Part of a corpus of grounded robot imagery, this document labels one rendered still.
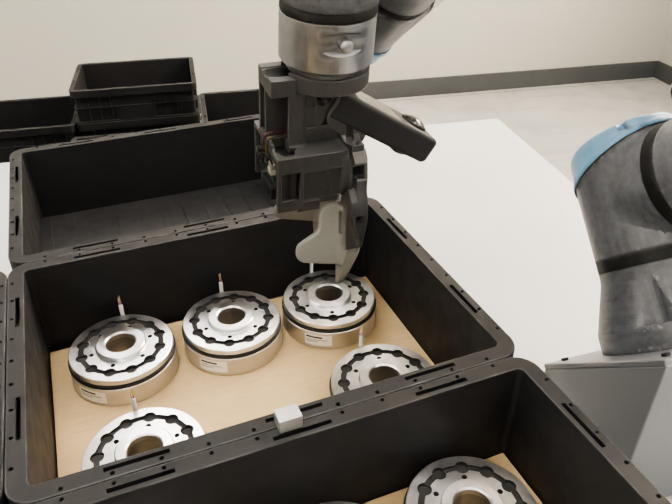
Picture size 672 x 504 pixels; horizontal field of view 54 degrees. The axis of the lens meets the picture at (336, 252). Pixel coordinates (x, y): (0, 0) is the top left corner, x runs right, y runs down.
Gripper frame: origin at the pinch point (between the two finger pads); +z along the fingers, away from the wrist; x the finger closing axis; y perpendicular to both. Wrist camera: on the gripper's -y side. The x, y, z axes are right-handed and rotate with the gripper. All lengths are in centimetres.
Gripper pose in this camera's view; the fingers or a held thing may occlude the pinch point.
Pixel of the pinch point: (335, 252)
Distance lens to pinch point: 65.3
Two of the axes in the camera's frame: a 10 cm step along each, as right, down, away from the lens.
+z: -0.6, 7.7, 6.3
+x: 3.6, 6.1, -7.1
